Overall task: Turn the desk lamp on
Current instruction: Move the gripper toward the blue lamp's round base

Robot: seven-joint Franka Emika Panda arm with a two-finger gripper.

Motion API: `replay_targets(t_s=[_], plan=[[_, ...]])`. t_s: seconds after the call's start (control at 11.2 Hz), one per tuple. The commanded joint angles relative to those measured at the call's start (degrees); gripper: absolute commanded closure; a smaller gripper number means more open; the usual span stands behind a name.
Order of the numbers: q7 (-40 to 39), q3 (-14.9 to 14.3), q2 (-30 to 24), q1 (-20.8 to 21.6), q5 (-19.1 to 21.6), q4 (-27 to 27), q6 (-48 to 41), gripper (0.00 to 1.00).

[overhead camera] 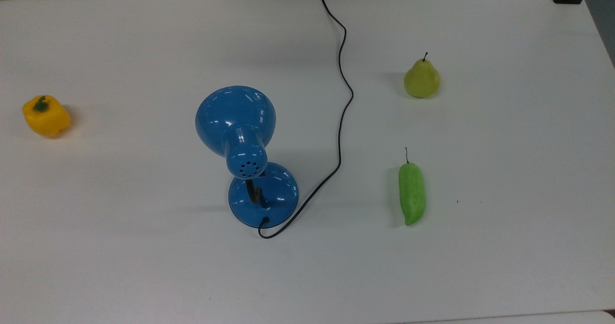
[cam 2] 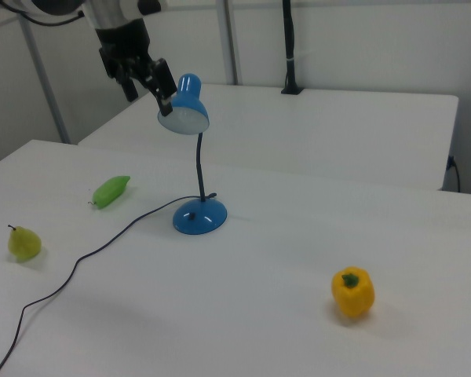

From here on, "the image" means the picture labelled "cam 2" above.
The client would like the black clamped pole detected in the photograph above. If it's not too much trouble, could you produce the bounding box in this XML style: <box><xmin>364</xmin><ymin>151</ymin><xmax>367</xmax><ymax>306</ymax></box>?
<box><xmin>280</xmin><ymin>0</ymin><xmax>305</xmax><ymax>97</ymax></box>

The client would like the blue desk lamp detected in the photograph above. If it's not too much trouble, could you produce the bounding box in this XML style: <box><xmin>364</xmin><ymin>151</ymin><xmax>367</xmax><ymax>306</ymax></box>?
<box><xmin>157</xmin><ymin>73</ymin><xmax>228</xmax><ymax>236</ymax></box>

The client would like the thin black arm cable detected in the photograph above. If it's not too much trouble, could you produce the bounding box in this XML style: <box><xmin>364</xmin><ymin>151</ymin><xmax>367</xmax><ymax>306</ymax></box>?
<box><xmin>0</xmin><ymin>0</ymin><xmax>86</xmax><ymax>27</ymax></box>

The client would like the green toy pear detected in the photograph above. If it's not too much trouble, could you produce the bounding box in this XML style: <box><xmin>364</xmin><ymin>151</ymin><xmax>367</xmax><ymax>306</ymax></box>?
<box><xmin>6</xmin><ymin>224</ymin><xmax>43</xmax><ymax>262</ymax></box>

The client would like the white table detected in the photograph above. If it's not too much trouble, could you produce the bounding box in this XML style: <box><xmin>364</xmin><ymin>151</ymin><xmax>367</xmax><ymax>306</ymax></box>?
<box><xmin>77</xmin><ymin>82</ymin><xmax>460</xmax><ymax>192</ymax></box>

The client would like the grey slanted frame post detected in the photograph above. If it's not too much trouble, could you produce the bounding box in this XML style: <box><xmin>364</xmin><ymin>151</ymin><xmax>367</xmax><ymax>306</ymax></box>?
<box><xmin>18</xmin><ymin>15</ymin><xmax>72</xmax><ymax>145</ymax></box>

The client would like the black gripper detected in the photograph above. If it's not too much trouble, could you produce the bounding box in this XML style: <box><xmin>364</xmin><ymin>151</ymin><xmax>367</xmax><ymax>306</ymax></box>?
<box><xmin>94</xmin><ymin>18</ymin><xmax>178</xmax><ymax>117</ymax></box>

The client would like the yellow toy bell pepper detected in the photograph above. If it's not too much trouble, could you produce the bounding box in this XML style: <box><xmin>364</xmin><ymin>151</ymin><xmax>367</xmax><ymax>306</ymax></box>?
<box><xmin>330</xmin><ymin>266</ymin><xmax>376</xmax><ymax>318</ymax></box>

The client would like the green toy cucumber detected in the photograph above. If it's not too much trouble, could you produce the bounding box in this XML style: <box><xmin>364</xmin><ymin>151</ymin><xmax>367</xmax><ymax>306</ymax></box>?
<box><xmin>87</xmin><ymin>175</ymin><xmax>132</xmax><ymax>210</ymax></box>

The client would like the black wall plug with cable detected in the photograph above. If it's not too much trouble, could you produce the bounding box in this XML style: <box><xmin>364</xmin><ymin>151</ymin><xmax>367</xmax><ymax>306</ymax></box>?
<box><xmin>447</xmin><ymin>156</ymin><xmax>462</xmax><ymax>193</ymax></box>

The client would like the black lamp power cable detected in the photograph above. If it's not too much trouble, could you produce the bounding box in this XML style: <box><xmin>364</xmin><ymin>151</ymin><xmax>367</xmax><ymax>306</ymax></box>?
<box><xmin>0</xmin><ymin>196</ymin><xmax>202</xmax><ymax>377</ymax></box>

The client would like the grey upright frame post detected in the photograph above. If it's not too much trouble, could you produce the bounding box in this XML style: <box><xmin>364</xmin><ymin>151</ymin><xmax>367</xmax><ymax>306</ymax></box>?
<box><xmin>214</xmin><ymin>0</ymin><xmax>245</xmax><ymax>86</ymax></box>

